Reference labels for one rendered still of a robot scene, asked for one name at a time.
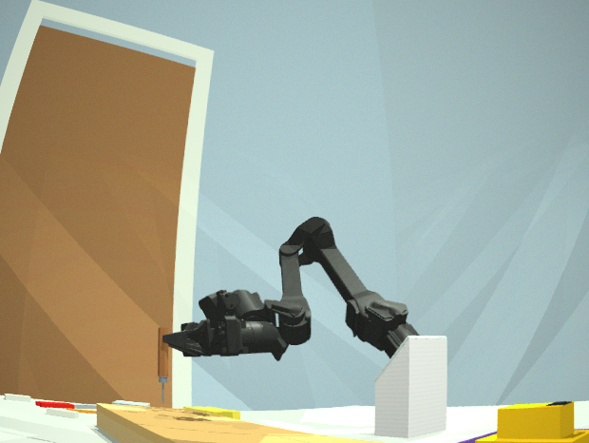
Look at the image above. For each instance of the purple rectangular tray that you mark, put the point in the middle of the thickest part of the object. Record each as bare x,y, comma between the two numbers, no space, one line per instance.
472,440

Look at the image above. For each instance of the brown wooden-handled awl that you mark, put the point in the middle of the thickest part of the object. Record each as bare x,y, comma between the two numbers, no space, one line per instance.
162,358

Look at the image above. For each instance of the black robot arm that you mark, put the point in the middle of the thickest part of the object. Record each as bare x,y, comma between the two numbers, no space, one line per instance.
373,319

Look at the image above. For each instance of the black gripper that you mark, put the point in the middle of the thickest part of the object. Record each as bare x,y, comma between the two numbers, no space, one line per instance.
208,338

